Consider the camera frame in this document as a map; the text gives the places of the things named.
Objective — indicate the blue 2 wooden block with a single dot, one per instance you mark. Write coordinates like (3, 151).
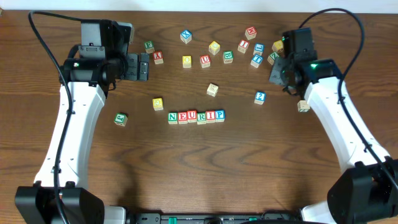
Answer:
(260, 98)

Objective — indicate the red i block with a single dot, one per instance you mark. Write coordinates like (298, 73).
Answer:
(243, 46)
(210, 116)

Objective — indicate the blue P wooden block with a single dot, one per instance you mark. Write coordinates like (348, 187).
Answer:
(220, 116)

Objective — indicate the yellow block upper middle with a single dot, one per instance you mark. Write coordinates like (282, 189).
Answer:
(214, 47)

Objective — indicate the yellow O wooden block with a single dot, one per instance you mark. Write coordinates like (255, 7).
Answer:
(187, 61)

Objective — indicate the red E wooden block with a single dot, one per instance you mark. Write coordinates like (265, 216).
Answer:
(182, 117)

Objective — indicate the blue X wooden block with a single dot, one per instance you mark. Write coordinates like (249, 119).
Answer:
(186, 36)

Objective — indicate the green J wooden block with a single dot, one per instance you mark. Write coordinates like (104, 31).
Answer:
(120, 119)

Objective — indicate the wood L top block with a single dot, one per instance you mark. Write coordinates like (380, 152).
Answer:
(303, 106)

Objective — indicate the red X wooden block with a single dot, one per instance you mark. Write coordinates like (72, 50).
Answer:
(158, 57)

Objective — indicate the yellow block near D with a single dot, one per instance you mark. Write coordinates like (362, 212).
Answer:
(278, 46)

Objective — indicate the red H wooden block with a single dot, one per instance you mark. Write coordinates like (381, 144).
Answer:
(250, 32)

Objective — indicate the green N wooden block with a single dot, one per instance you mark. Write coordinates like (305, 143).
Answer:
(172, 118)

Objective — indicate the green Z wooden block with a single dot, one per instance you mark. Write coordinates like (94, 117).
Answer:
(272, 57)

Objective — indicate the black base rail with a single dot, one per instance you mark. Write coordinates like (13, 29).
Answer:
(267, 217)

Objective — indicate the plain wood top block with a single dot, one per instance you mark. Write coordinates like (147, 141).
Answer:
(212, 89)

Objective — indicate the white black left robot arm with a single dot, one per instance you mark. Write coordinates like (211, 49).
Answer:
(60, 193)

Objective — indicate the yellow G wooden block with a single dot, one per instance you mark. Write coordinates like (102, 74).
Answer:
(158, 104)

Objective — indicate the green R wooden block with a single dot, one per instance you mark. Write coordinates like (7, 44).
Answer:
(201, 118)

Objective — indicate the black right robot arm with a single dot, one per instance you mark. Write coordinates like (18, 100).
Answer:
(363, 193)

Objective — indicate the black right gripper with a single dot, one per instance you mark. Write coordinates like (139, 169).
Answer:
(278, 73)

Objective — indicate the blue L wooden block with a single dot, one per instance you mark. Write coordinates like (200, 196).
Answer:
(258, 49)

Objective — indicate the blue T wooden block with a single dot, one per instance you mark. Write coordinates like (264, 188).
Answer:
(256, 60)

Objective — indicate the red u block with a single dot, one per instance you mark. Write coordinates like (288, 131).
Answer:
(205, 61)
(192, 116)

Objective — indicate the green B wooden block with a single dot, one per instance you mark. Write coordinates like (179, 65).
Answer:
(228, 56)

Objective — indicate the green F wooden block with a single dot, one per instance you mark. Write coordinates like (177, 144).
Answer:
(149, 47)

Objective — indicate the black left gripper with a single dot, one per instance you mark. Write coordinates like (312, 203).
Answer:
(133, 66)

